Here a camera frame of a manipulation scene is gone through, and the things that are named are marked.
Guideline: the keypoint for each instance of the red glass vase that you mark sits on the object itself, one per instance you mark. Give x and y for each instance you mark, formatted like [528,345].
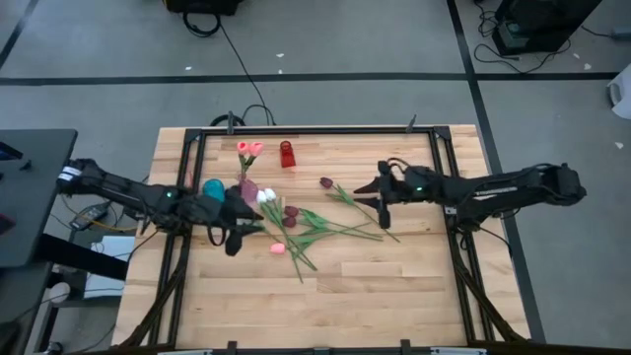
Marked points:
[287,155]

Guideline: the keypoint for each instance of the white plastic object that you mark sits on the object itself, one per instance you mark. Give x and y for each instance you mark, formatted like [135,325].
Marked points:
[622,96]

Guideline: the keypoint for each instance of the teal glass vase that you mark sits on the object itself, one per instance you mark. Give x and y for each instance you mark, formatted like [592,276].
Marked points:
[213,190]

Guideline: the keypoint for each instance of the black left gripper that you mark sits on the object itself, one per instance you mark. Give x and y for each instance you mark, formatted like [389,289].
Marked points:
[214,212]

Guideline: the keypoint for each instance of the white round object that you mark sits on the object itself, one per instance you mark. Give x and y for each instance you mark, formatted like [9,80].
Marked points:
[59,292]

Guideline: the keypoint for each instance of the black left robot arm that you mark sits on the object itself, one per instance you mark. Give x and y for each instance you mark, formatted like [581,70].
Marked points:
[123,190]

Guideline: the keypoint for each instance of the black equipment cabinet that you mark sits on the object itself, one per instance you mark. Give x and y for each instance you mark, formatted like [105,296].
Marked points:
[542,20]

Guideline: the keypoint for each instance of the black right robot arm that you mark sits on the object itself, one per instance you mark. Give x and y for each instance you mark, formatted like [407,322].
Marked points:
[493,192]

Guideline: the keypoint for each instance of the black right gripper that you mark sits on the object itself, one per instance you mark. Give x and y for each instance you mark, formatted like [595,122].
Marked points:
[401,187]

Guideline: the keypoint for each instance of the purple glass vase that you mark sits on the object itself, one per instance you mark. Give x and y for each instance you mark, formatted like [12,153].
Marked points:
[249,191]

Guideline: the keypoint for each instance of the black desk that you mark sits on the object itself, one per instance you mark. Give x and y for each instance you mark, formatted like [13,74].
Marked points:
[34,197]

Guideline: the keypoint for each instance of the black aluminium table frame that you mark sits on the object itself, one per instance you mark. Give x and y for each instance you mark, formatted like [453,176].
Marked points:
[320,130]

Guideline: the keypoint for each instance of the black box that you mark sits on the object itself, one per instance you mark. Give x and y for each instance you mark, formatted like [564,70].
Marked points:
[202,5]

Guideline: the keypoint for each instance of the black crossbar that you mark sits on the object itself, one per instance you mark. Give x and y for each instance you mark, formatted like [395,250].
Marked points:
[84,259]

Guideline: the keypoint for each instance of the black power adapter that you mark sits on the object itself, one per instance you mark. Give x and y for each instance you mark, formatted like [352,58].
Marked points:
[91,213]

